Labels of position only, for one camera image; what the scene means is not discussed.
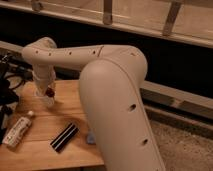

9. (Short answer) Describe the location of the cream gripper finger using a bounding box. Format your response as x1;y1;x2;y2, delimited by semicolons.
36;85;48;96

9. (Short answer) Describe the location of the red pepper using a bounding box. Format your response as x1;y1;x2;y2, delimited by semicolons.
46;88;55;97

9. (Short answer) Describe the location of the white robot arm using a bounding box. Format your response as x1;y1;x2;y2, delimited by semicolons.
22;37;166;171

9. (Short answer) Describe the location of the black equipment with cables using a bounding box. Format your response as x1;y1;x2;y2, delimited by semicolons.
0;54;24;145

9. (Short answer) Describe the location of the white tube bottle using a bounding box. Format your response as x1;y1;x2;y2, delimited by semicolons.
2;111;35;148

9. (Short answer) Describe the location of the black striped box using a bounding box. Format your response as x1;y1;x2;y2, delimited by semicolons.
50;123;79;152

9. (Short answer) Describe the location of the wooden table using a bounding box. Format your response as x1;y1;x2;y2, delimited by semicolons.
0;80;103;171

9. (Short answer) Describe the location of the metal railing frame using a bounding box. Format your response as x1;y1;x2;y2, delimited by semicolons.
0;0;213;49

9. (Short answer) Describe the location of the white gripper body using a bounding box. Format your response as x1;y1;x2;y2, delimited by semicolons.
33;65;56;89

